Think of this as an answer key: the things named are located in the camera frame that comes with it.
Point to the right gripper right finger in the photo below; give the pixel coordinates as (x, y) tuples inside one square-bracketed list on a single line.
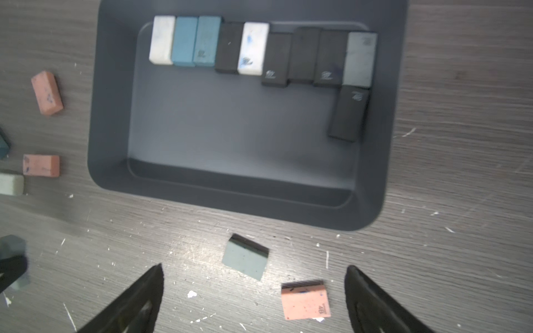
[(371, 309)]

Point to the grey eraser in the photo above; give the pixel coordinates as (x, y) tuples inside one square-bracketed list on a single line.
[(246, 256), (14, 263)]

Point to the blue eraser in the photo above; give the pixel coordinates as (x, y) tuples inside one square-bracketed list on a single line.
[(185, 33), (360, 59)]

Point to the pink eraser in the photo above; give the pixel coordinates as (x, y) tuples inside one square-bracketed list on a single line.
[(305, 300), (47, 93), (41, 165)]

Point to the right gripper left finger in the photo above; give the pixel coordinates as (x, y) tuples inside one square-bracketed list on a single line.
[(136, 309)]

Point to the dark grey storage box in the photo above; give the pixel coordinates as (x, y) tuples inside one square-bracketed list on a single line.
[(224, 141)]

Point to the teal eraser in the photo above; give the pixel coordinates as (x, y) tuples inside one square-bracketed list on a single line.
[(207, 40)]

